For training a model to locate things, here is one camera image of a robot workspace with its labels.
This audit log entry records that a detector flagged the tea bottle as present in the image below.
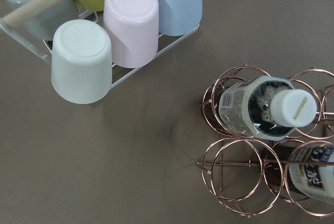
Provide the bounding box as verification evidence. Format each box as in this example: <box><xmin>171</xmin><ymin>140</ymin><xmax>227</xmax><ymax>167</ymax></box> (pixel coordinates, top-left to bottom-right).
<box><xmin>214</xmin><ymin>76</ymin><xmax>317</xmax><ymax>141</ymax></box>
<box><xmin>273</xmin><ymin>143</ymin><xmax>333</xmax><ymax>205</ymax></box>

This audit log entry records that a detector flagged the tea bottle front middle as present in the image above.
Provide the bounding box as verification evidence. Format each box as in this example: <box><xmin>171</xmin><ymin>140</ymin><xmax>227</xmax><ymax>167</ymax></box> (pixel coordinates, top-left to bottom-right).
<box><xmin>214</xmin><ymin>76</ymin><xmax>317</xmax><ymax>141</ymax></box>

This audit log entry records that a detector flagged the copper wire bottle basket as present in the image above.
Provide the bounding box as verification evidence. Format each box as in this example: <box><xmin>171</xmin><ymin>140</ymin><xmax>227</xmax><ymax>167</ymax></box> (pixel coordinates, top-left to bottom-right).
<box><xmin>197</xmin><ymin>65</ymin><xmax>333</xmax><ymax>218</ymax></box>

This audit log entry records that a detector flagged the tea bottle far left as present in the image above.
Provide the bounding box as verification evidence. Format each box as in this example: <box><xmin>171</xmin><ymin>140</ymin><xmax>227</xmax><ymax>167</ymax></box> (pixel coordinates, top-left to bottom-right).
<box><xmin>273</xmin><ymin>143</ymin><xmax>333</xmax><ymax>205</ymax></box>

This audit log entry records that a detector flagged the white cup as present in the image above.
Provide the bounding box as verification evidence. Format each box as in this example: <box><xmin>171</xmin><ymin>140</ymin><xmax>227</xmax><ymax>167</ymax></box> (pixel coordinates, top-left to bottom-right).
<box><xmin>51</xmin><ymin>19</ymin><xmax>112</xmax><ymax>104</ymax></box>

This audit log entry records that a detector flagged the pink cup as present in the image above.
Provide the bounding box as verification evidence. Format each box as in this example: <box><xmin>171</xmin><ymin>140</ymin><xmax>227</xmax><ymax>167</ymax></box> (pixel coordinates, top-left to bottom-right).
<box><xmin>103</xmin><ymin>0</ymin><xmax>159</xmax><ymax>68</ymax></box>

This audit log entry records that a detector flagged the blue cup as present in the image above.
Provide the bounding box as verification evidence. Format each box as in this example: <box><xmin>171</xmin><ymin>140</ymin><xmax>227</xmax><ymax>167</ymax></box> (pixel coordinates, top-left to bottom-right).
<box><xmin>158</xmin><ymin>0</ymin><xmax>202</xmax><ymax>36</ymax></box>

